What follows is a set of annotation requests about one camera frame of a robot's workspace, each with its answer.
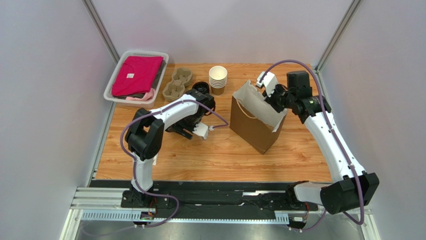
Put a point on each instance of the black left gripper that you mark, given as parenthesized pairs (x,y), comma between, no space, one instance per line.
(179,127)

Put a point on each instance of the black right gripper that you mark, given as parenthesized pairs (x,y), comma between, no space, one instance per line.
(274,101)

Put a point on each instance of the brown paper bag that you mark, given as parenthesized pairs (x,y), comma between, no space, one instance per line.
(254,120)

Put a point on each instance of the cardboard cup carrier tray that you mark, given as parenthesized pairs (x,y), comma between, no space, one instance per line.
(180,79)

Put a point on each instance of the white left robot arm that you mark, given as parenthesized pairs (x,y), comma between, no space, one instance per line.
(144,135)

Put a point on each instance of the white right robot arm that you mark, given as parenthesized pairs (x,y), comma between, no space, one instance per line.
(352,186)

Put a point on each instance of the white paper straw bundle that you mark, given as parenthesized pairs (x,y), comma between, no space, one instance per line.
(155,160)

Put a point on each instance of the stack of black lids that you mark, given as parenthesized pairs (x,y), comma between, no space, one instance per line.
(201,87)

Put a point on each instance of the stack of paper cups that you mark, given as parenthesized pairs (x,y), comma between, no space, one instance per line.
(218,80)

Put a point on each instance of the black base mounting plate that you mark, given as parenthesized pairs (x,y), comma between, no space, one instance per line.
(210,200)

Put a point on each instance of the white plastic basket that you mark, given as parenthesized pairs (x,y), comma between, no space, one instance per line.
(144,100)

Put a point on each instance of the pink folded cloth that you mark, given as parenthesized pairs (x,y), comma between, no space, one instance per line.
(136,75)

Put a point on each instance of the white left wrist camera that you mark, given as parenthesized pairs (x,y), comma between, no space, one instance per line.
(202,130)

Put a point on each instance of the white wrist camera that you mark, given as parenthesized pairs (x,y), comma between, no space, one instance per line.
(202,130)
(268,81)

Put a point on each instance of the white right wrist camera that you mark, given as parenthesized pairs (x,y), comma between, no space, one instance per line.
(268,81)

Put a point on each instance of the aluminium frame rail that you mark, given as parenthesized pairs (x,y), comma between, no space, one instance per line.
(95,215)

